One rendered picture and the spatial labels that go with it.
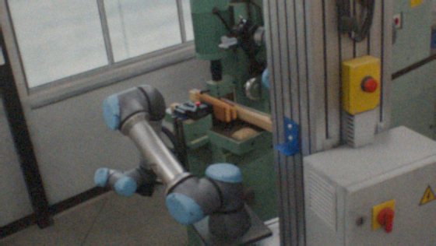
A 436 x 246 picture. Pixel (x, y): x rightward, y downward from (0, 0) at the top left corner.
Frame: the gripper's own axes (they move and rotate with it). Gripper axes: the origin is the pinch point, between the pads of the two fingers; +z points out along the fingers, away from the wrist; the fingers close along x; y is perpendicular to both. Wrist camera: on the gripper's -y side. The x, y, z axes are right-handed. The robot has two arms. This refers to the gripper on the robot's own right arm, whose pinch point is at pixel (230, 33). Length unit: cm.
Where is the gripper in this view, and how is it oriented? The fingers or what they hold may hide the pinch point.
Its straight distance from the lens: 221.1
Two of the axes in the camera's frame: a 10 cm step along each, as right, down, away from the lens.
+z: -6.2, -2.4, 7.4
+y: -5.2, -5.8, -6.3
